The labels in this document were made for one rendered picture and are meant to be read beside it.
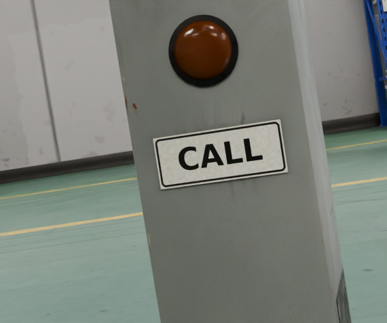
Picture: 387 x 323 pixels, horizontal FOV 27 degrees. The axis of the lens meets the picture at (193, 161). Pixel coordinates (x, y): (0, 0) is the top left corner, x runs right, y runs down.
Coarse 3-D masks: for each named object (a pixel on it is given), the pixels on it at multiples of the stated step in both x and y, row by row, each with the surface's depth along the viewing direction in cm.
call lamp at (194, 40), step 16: (192, 32) 30; (208, 32) 30; (224, 32) 30; (176, 48) 30; (192, 48) 30; (208, 48) 30; (224, 48) 30; (192, 64) 30; (208, 64) 30; (224, 64) 30
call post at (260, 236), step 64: (128, 0) 31; (192, 0) 30; (256, 0) 30; (128, 64) 31; (256, 64) 30; (192, 128) 31; (256, 128) 30; (320, 128) 35; (192, 192) 31; (256, 192) 30; (320, 192) 31; (192, 256) 31; (256, 256) 31; (320, 256) 30; (192, 320) 31; (256, 320) 31; (320, 320) 30
